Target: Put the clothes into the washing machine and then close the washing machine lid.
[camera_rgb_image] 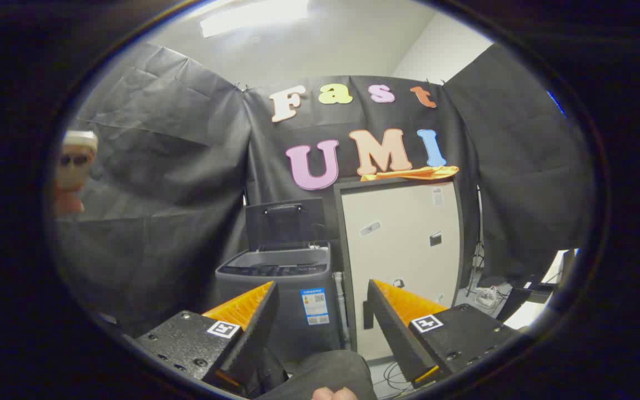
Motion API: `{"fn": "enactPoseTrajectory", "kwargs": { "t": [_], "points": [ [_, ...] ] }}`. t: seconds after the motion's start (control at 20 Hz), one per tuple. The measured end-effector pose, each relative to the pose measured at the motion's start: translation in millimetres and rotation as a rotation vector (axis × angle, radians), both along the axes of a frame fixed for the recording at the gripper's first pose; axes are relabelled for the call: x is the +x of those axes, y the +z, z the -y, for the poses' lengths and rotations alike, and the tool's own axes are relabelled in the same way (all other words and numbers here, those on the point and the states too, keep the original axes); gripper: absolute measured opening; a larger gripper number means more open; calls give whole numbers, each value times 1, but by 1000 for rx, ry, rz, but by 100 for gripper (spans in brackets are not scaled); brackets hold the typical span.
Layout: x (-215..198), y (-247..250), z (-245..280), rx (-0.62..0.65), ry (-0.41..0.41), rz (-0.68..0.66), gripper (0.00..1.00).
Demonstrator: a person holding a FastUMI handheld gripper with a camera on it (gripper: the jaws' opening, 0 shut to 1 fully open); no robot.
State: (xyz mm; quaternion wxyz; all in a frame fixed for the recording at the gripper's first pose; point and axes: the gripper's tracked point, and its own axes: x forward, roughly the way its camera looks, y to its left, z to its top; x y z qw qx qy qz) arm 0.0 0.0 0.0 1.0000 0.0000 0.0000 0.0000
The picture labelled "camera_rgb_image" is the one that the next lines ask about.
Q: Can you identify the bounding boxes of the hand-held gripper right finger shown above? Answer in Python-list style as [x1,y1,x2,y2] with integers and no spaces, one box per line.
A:
[364,279,522,388]

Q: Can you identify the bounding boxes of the white cabinet with dark frame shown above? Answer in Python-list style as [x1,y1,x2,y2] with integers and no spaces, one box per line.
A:
[334,177,465,362]

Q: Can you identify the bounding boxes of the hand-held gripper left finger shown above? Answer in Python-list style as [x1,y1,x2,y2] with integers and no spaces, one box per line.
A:
[134,281,280,396]

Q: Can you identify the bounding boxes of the orange garment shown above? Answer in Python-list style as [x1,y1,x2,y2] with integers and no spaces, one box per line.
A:
[360,166,459,182]

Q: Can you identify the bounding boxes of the grey washing machine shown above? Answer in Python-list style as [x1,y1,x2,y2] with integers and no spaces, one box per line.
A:
[214,242,349,364]

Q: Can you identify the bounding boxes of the beige object with face print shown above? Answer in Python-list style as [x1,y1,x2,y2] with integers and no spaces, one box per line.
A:
[56,131,99,193]

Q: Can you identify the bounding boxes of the grey drain hose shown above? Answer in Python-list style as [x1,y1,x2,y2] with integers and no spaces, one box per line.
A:
[333,271,350,349]

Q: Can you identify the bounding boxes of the black floor cables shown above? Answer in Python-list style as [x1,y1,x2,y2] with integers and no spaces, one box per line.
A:
[381,361,416,391]

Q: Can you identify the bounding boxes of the black backdrop cloth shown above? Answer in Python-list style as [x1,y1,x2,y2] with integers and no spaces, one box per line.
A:
[53,43,596,337]

